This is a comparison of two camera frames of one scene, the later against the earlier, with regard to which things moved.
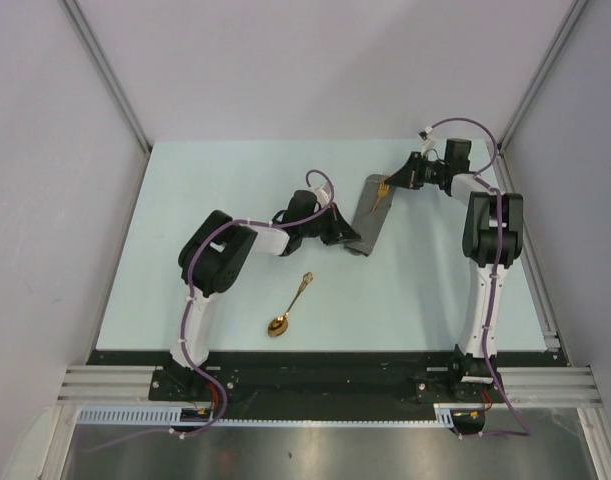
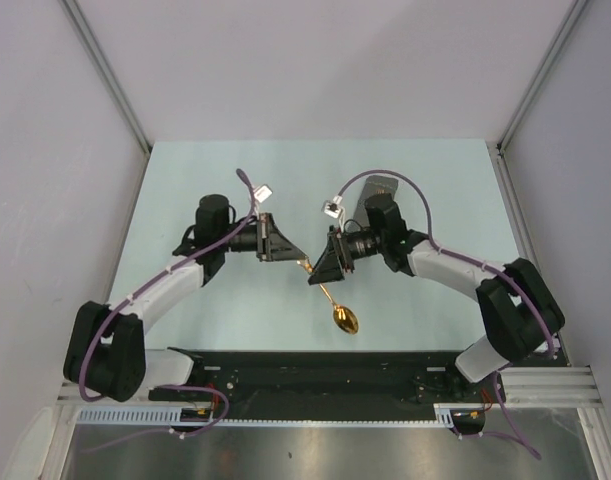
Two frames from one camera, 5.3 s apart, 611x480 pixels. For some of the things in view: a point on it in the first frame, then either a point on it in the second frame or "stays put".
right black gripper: [409, 175] -> [330, 266]
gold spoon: [278, 325] -> [342, 315]
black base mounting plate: [322, 386] stays put
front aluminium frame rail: [529, 386] stays put
